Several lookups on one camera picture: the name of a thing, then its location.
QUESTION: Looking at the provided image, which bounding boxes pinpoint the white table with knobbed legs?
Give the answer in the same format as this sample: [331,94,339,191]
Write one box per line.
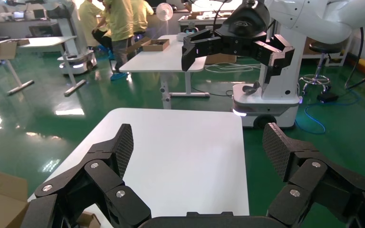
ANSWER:
[119,34,211,110]

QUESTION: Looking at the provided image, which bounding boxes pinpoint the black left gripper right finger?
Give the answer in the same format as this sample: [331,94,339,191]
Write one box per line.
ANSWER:
[262,123,365,228]

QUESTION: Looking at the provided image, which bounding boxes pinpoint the white table with clutter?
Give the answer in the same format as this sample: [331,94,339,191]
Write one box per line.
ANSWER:
[177,13,234,33]

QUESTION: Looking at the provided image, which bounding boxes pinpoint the white cable loops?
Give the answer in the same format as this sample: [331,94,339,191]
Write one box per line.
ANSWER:
[204,61,262,75]

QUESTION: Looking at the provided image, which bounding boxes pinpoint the white standing fan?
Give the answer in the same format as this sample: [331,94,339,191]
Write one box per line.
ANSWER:
[155,2,174,23]

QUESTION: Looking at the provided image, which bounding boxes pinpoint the black hanging cable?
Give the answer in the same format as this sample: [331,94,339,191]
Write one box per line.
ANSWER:
[345,27,365,91]

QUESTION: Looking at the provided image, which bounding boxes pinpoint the black stool with chrome base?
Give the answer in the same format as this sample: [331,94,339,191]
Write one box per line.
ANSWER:
[299,41,344,95]

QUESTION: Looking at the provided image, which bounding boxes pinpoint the blue cable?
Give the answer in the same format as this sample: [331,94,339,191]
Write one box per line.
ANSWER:
[295,89,363,136]

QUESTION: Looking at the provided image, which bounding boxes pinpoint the person in yellow coat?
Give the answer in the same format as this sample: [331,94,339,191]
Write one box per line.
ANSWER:
[130,0,155,43]
[77,0,109,48]
[102,0,135,82]

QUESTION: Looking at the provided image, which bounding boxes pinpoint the white height-adjustable table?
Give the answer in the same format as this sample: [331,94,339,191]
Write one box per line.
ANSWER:
[0,35,88,97]

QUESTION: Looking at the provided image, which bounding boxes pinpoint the small white black device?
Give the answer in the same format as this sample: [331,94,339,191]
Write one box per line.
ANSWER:
[175,26,200,42]

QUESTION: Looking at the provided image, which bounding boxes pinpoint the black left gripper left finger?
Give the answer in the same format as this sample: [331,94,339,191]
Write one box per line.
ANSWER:
[34,123,152,228]

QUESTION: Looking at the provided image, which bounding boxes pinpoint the dark grey curved part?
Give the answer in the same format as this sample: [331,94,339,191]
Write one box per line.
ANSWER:
[242,81,262,96]

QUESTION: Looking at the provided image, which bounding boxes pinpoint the plain brown cardboard carton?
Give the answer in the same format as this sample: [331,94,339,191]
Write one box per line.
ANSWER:
[0,167,102,228]

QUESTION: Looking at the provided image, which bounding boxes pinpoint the black power adapter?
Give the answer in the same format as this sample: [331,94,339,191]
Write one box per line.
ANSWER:
[316,92,340,104]

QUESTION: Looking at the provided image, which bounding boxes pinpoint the flat brown cardboard box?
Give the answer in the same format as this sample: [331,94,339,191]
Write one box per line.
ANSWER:
[0,38,31,61]

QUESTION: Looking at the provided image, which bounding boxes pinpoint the black low cabinet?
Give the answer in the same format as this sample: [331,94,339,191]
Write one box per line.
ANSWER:
[28,22,62,38]

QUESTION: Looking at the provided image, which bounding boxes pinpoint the closed brown cardboard box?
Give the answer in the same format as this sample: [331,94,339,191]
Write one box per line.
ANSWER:
[204,53,238,66]

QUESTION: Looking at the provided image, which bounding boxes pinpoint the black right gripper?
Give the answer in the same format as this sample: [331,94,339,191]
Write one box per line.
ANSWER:
[181,1,296,85]

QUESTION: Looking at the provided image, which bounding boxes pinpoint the open cardboard box with parts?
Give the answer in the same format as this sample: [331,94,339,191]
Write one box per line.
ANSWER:
[126,36,171,54]

